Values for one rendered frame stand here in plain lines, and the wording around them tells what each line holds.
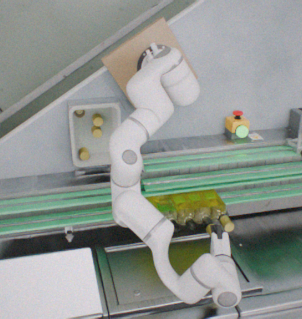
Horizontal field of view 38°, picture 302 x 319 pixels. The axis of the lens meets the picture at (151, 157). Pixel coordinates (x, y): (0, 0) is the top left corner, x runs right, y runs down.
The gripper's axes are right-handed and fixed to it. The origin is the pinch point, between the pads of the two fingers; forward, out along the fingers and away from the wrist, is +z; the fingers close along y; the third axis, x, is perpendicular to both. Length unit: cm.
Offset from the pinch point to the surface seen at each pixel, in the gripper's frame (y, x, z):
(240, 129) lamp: 20.5, -11.8, 38.4
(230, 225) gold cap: 0.9, -5.0, 4.1
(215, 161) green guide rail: 13.9, -1.8, 24.8
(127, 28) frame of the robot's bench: 49, 33, 93
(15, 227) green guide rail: -4, 65, 8
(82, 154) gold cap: 15, 45, 27
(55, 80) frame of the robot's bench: 26, 67, 84
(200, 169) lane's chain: 7.5, 2.6, 31.3
